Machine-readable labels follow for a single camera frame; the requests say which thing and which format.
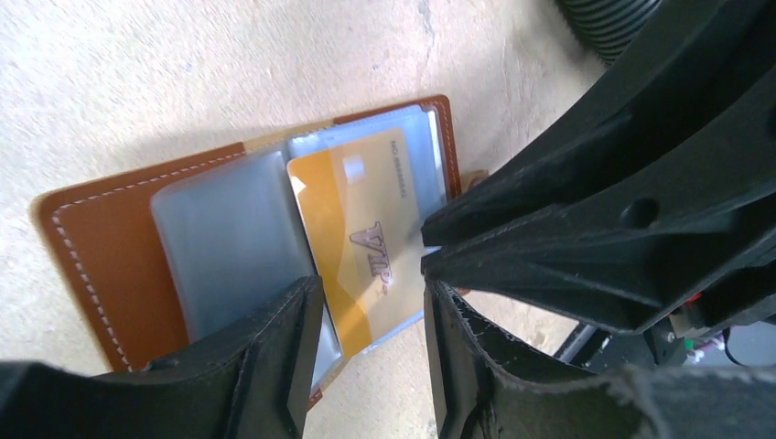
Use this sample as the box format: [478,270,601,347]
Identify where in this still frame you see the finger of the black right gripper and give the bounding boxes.
[422,79,775,246]
[423,189,775,334]

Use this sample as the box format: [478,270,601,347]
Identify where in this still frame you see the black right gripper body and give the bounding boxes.
[490,1,775,182]

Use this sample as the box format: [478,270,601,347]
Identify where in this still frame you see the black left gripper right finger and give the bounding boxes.
[425,281,775,438]

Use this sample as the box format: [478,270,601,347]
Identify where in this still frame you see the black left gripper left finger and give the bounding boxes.
[1,276,324,438]

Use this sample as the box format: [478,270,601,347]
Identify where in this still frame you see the brown leather card holder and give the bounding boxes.
[35,94,461,398]

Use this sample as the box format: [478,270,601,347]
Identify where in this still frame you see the gold VIP card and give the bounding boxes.
[287,128,425,358]

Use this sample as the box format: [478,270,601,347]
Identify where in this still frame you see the dark grey corrugated hose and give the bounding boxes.
[555,0,662,67]

